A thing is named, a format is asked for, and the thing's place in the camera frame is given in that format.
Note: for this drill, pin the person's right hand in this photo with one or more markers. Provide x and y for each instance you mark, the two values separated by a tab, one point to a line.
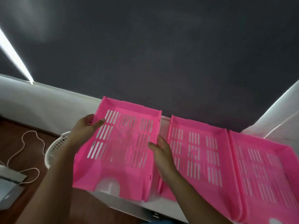
164	158

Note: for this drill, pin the person's left hand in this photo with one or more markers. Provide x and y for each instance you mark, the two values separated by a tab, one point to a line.
80	131

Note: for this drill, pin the person's left thumb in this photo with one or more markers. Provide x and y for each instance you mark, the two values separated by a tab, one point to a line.
98	124

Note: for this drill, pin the person's right thumb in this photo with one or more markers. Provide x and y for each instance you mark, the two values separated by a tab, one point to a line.
153	146

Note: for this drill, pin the pink plastic paper tray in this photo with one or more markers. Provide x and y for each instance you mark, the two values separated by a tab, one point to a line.
121	149
198	165
266	179

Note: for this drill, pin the person's right forearm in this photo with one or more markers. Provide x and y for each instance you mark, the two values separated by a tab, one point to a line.
193	200

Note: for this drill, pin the person's left forearm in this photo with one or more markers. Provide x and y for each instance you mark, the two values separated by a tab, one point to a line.
50	181

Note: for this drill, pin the white plastic basket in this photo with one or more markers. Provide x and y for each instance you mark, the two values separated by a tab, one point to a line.
56	149

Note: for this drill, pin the grey roller blind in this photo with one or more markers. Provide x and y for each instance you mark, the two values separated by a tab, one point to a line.
149	58

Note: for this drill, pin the white box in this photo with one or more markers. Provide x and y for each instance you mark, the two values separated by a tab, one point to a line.
10	186

